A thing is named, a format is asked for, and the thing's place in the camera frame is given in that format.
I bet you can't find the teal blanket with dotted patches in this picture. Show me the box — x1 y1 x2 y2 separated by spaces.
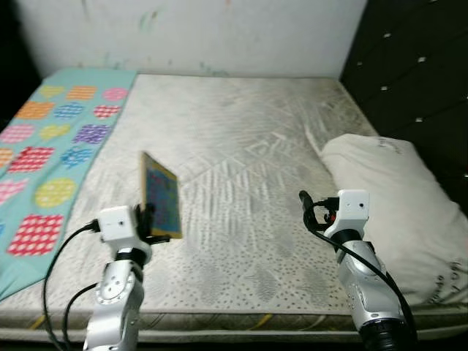
0 67 138 301

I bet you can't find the white quilted mattress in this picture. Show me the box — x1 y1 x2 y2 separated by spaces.
0 73 468 343

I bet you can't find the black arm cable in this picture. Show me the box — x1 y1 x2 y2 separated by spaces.
303 208 418 344
42 219 103 351

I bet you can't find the dark grey tufted headboard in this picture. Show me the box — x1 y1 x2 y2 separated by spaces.
340 0 468 213

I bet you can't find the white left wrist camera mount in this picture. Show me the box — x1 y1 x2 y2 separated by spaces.
97 207 147 249

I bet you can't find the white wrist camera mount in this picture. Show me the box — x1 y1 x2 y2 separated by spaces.
325 190 370 241
97 207 147 249

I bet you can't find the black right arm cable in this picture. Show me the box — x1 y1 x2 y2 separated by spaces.
303 208 418 344

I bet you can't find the white printed pillow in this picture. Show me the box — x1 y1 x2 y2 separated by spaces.
320 134 468 306

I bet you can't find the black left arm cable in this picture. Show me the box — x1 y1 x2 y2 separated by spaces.
42 219 103 351

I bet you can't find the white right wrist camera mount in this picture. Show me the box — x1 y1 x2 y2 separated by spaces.
325 190 370 241

